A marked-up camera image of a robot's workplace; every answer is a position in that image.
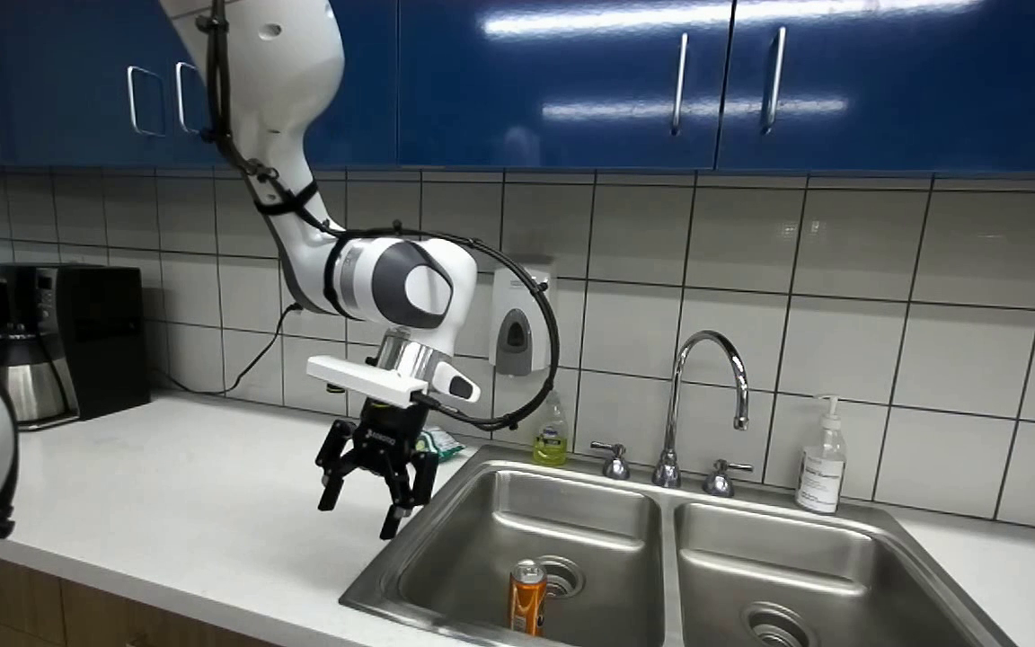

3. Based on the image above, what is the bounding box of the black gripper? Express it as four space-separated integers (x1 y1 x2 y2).
312 400 440 543

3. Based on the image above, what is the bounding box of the orange drink can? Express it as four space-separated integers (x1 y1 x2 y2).
507 555 551 638

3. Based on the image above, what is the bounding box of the stainless steel double sink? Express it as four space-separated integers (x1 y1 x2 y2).
336 445 1018 647

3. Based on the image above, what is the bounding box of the green snack bag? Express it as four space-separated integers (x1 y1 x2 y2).
413 426 467 471

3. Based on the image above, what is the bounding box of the yellow-green dish soap bottle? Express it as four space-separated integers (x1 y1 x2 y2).
527 391 573 467

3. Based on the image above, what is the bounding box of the chrome faucet knob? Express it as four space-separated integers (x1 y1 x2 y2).
585 443 634 482
699 456 753 500

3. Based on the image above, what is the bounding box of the black box appliance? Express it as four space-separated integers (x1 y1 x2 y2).
55 262 154 420

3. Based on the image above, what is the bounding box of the chrome gooseneck faucet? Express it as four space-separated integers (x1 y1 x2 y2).
649 327 753 488

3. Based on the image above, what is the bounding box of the silver coffee carafe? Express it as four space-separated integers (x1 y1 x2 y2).
0 327 80 432

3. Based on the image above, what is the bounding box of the blue cabinet door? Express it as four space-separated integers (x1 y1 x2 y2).
398 0 736 176
0 0 164 171
715 0 1035 183
156 0 406 171

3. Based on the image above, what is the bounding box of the clear pump soap bottle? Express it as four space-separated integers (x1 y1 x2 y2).
795 391 850 517

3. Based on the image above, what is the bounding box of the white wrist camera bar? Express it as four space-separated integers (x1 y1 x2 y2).
303 339 483 410

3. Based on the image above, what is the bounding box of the black power cord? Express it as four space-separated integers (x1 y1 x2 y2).
160 301 305 400

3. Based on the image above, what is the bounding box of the white wall soap dispenser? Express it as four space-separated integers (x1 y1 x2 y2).
483 262 557 382

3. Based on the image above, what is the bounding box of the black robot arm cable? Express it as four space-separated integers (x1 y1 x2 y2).
200 0 563 434

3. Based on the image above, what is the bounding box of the silver cabinet door handle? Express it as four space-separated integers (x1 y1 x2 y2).
667 27 693 135
760 23 790 135
123 59 150 138
170 56 200 135

